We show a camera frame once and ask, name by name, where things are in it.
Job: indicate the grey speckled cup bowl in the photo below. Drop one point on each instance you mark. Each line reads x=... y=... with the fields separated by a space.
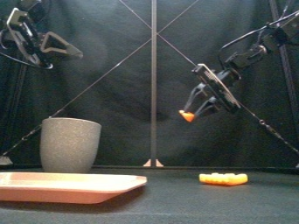
x=70 y=145

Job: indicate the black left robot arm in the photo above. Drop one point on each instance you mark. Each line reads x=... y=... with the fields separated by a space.
x=30 y=5

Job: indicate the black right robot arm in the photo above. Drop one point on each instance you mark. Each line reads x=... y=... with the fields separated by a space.
x=269 y=38

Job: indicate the vertical metal frame post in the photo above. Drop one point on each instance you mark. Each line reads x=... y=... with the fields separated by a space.
x=154 y=87

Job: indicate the small orange tangerine piece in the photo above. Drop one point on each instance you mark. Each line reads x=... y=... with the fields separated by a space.
x=188 y=116

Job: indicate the post foot bracket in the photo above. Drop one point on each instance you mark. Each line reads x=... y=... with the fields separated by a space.
x=154 y=163

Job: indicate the pink plastic tray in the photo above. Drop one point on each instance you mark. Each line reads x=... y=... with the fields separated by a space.
x=66 y=186

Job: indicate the slanted black frame post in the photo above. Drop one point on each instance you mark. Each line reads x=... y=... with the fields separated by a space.
x=288 y=73

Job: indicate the orange toy tangerine segments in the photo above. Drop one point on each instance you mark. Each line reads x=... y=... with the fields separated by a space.
x=224 y=178

